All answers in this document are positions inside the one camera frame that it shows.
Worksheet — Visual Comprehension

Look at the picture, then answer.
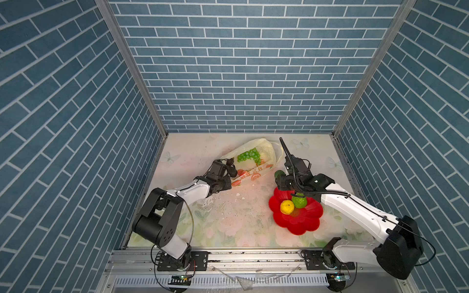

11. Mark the green lime toy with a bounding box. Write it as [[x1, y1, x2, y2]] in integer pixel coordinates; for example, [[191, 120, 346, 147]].
[[291, 196, 308, 209]]

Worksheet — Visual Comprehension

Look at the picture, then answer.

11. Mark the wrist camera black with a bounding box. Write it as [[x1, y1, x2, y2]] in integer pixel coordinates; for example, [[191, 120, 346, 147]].
[[285, 156, 311, 176], [205, 160, 227, 181]]

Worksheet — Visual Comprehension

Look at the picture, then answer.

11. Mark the crumpled clear plastic wrap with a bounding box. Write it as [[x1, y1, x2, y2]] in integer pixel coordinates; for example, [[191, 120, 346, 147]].
[[211, 266, 301, 291]]

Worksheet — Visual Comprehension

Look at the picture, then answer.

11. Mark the yellow lemon toy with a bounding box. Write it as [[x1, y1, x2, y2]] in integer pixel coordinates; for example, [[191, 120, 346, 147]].
[[280, 200, 296, 215]]

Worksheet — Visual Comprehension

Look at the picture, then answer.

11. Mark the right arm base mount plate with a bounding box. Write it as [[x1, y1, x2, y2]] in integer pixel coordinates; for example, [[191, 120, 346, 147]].
[[299, 249, 356, 271]]

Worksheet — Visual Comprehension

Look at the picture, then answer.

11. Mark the yellowish plastic fruit-print bag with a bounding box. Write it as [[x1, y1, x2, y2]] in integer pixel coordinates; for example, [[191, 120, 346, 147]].
[[221, 138, 285, 187]]

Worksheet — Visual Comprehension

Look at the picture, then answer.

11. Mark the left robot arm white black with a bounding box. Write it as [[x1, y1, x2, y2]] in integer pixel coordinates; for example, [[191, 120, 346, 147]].
[[132, 174, 232, 261]]

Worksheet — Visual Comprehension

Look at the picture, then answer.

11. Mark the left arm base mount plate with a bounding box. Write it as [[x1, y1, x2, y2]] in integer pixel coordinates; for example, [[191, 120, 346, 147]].
[[155, 251, 209, 272]]

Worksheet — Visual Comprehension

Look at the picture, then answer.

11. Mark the red flower-shaped plastic plate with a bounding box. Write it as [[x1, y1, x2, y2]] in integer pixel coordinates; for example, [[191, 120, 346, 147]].
[[268, 188, 324, 236]]

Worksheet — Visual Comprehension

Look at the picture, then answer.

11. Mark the circuit board with wires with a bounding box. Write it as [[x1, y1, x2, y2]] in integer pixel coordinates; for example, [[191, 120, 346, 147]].
[[167, 275, 192, 293], [326, 273, 350, 293]]

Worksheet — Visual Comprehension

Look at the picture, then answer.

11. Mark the right circuit board with wires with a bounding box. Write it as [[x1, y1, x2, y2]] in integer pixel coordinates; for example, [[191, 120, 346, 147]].
[[326, 273, 350, 293]]

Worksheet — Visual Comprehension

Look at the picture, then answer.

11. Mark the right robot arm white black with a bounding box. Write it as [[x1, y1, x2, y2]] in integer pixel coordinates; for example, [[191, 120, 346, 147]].
[[269, 170, 424, 280]]

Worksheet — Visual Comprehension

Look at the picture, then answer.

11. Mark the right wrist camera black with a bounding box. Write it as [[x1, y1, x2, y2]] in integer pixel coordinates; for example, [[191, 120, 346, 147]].
[[285, 156, 311, 176]]

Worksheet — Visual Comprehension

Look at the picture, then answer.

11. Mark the left circuit board with wires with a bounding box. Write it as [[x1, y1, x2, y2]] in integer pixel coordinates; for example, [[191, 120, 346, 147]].
[[167, 275, 192, 293]]

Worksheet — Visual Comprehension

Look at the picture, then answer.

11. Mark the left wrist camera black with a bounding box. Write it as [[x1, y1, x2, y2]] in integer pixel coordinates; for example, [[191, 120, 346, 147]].
[[205, 160, 227, 181]]

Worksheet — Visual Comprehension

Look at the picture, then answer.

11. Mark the aluminium front rail frame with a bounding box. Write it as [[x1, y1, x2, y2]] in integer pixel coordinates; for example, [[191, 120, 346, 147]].
[[96, 248, 418, 293]]

